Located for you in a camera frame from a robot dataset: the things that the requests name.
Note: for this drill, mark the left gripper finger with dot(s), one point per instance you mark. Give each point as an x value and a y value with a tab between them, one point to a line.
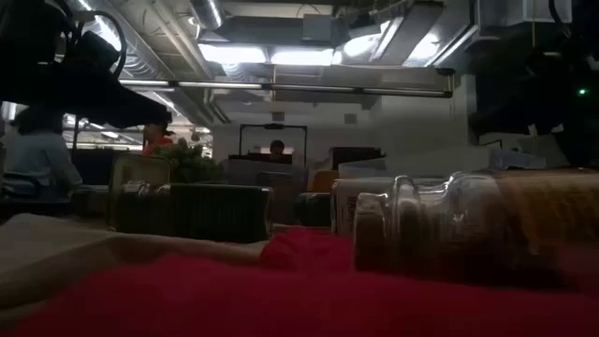
140	114

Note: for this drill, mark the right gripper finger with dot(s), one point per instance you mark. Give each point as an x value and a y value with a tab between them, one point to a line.
496	121

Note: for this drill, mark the brown spice pouch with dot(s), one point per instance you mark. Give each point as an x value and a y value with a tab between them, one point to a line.
140	168

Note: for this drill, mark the cork-stoppered glass spice jar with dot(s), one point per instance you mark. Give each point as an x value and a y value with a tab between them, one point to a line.
468	224

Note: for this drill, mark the green-lid spice jar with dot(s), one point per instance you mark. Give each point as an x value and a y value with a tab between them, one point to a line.
312	210

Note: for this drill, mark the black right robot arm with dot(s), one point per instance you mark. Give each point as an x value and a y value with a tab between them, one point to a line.
580	70

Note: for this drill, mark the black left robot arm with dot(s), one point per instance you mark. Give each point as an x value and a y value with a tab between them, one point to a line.
23	42

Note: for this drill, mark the person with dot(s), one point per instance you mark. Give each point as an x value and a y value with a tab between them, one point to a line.
277	147
156	142
37	159

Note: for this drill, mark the pale blue container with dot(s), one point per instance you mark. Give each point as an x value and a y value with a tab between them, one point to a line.
515	159

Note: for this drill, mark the green spiky plant ornament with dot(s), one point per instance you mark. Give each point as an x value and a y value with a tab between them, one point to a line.
187	161

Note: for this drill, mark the ceiling light panel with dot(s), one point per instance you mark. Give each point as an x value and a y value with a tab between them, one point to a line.
302	57
231	54

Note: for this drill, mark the grey transparent plastic bin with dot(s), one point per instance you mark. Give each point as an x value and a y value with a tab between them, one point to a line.
243	171

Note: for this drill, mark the black-framed background rig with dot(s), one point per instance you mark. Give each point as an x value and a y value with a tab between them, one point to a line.
273	126

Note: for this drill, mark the dark monitor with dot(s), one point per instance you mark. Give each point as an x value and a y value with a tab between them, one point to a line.
355	156

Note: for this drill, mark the beige cloth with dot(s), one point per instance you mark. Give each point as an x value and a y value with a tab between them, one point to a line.
70	253

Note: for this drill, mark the yellow plastic bin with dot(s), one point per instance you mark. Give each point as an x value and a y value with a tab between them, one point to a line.
324	181

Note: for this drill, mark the grey ceiling box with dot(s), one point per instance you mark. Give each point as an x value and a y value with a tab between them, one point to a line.
318	28

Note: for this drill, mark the red cloth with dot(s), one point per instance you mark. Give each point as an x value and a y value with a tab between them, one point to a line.
281	304

